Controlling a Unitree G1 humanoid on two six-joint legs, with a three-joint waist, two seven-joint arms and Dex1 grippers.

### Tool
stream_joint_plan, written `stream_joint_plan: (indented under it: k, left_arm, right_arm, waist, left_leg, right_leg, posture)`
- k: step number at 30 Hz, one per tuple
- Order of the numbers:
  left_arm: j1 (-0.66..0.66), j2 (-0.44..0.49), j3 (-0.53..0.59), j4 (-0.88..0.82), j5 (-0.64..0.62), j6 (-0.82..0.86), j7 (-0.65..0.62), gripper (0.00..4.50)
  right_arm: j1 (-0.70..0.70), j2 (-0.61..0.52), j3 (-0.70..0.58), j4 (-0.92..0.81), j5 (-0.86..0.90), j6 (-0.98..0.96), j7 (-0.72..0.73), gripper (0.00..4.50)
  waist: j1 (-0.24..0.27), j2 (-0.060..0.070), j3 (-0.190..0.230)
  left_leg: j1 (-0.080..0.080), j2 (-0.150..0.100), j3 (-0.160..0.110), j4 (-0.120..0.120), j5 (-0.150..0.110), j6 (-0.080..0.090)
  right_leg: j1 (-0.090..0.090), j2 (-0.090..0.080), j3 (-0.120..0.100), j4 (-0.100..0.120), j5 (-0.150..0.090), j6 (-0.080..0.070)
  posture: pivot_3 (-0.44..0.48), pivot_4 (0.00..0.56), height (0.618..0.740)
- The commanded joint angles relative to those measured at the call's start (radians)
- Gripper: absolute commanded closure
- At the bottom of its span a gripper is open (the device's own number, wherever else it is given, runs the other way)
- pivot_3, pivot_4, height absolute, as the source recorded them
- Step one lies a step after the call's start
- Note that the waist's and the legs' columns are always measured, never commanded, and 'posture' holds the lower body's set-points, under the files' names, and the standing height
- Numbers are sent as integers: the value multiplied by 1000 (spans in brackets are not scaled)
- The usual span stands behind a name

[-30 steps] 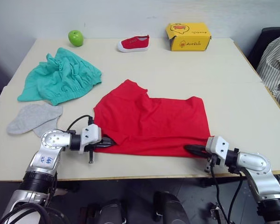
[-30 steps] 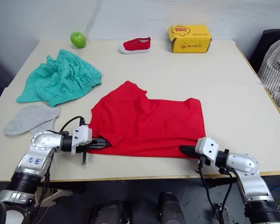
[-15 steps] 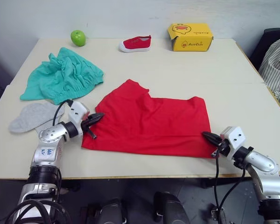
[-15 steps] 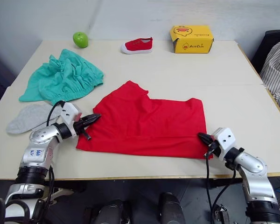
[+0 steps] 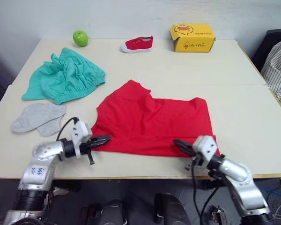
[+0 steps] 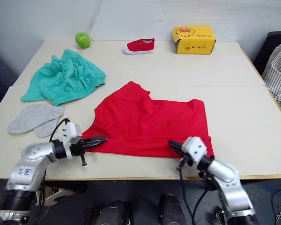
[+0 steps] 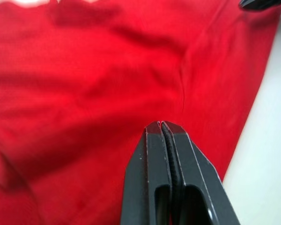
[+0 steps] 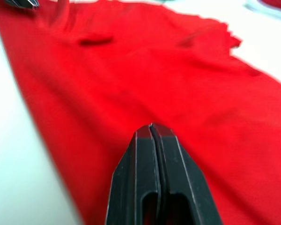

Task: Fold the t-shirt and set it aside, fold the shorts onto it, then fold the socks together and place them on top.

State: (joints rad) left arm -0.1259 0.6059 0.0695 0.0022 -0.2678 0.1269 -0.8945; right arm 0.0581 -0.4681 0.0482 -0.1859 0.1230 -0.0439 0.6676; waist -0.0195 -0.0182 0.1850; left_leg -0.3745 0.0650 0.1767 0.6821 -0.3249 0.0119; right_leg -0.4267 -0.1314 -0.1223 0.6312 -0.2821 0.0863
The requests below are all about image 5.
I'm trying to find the green shorts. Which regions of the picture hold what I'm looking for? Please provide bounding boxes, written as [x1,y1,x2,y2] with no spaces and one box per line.
[22,47,106,105]

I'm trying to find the red t-shirt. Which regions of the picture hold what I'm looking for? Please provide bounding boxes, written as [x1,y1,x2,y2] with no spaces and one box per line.
[90,79,222,158]

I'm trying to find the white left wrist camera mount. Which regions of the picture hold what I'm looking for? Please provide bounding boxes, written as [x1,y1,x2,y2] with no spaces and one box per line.
[71,121,92,159]

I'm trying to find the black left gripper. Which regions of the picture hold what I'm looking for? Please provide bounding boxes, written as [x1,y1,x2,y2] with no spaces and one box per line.
[80,135,112,166]

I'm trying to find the red child's shoe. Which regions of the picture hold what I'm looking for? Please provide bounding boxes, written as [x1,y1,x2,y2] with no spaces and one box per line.
[120,35,154,54]

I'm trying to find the yellow cardboard shoe box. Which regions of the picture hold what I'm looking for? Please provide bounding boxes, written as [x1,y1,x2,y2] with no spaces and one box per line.
[170,23,216,53]

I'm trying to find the dark rounded shape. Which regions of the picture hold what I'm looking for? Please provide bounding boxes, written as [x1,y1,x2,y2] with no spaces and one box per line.
[154,192,191,225]
[100,199,129,225]

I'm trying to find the green apple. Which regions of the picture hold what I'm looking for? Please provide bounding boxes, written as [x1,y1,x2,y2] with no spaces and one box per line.
[72,30,89,47]

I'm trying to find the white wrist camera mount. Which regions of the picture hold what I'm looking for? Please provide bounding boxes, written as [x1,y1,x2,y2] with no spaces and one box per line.
[192,135,218,166]
[71,121,92,159]

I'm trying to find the striped white shirt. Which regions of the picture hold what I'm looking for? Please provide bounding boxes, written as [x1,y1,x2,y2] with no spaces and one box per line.
[261,36,281,120]

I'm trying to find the blue floor cable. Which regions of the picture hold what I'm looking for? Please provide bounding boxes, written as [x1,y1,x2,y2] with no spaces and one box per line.
[259,186,281,197]

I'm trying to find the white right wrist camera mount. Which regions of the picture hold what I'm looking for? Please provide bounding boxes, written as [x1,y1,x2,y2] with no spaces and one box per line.
[192,135,218,166]

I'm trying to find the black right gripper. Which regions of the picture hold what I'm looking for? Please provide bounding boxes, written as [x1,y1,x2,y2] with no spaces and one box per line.
[173,138,205,172]

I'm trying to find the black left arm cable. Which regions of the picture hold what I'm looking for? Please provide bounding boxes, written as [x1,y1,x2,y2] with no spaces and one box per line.
[56,116,80,142]

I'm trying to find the grey sock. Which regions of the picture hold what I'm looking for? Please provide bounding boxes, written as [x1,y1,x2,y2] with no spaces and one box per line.
[10,102,67,134]
[37,116,63,137]

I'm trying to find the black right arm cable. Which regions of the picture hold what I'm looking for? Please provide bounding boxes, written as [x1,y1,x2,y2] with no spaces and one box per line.
[190,161,222,225]

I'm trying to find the small metal bracket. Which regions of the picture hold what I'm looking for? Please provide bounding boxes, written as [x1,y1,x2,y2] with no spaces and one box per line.
[212,205,227,225]

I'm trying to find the black chair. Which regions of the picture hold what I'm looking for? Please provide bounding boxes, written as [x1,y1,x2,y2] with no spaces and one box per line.
[251,29,281,68]

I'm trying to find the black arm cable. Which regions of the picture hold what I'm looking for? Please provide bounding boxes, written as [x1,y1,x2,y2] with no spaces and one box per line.
[56,116,80,142]
[190,161,222,225]

